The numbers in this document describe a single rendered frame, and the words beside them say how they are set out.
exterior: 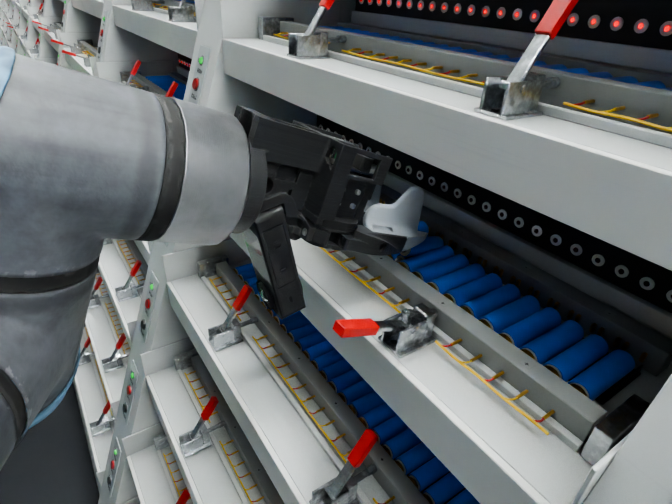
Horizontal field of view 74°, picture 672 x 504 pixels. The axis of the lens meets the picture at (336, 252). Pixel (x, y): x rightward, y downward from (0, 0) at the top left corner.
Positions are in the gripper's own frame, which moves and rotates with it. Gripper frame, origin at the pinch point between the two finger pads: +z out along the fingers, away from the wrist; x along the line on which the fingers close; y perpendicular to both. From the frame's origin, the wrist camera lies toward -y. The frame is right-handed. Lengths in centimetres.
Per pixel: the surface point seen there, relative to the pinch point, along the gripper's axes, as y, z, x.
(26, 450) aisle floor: -99, -15, 76
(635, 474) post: -1.8, -8.1, -26.2
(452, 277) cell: -1.5, 1.5, -6.5
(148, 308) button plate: -33, -7, 40
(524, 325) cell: -1.5, 1.3, -14.5
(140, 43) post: 6, 1, 105
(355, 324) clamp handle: -4.0, -12.1, -9.3
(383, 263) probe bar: -2.6, -2.9, -1.9
